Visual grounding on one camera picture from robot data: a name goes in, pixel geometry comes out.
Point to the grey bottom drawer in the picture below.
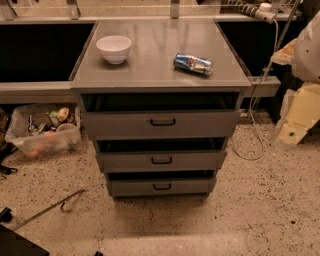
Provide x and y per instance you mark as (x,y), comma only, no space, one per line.
(138,188)

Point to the grey drawer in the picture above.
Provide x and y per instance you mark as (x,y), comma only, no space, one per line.
(161,161)
(138,188)
(160,125)

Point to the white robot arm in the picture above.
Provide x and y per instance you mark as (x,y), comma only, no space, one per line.
(302,112)

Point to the grey top drawer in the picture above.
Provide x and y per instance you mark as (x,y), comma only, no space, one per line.
(160,125)

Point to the grey drawer cabinet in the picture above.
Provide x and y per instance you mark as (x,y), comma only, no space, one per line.
(147,81)

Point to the grey middle drawer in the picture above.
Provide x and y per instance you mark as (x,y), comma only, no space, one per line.
(161,161)

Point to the crushed blue drink can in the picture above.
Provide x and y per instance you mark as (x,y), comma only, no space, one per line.
(193,64)

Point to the white ceramic bowl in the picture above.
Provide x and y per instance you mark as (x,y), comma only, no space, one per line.
(114,49)

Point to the clear plastic storage bin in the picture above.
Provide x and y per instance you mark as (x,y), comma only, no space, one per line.
(44,129)

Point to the metal rod with hook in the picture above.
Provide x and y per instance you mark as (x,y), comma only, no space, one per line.
(39,214)

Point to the white power strip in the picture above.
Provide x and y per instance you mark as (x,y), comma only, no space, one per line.
(262,12)

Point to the black object bottom left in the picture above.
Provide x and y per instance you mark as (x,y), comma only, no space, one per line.
(12,244)

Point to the grey side shelf rail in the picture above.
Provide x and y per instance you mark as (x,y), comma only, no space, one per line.
(266,88)

